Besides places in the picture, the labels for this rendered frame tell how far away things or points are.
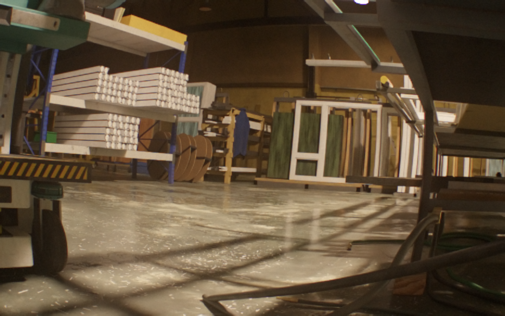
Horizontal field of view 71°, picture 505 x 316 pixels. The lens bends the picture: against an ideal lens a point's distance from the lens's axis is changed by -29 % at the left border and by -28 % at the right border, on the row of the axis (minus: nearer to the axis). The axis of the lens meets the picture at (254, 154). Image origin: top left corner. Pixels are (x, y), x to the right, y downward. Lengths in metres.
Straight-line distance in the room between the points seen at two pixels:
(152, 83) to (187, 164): 1.91
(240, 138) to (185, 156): 1.57
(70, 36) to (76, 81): 4.01
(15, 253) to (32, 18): 0.62
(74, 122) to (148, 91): 1.05
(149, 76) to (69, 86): 1.10
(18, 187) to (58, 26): 0.46
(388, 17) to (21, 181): 0.84
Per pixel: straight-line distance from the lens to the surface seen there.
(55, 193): 1.15
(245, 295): 0.93
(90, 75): 5.04
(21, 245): 1.05
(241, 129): 8.29
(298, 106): 8.37
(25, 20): 1.16
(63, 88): 5.45
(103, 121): 4.94
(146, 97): 5.40
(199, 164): 7.08
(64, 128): 5.54
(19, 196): 1.03
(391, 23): 0.54
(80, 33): 1.25
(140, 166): 9.15
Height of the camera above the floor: 0.35
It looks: 1 degrees up
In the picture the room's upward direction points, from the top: 4 degrees clockwise
